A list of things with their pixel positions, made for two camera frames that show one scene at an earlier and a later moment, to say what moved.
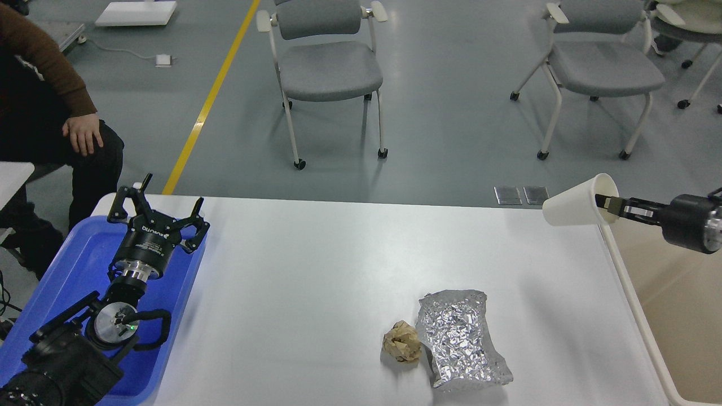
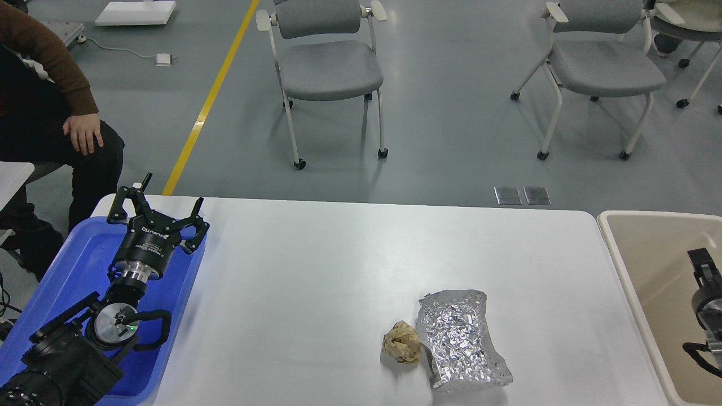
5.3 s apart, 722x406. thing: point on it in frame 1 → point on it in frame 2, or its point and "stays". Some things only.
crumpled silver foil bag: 453,327 stays
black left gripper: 151,239 stays
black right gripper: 682,221 → 707,300
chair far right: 694,21 stays
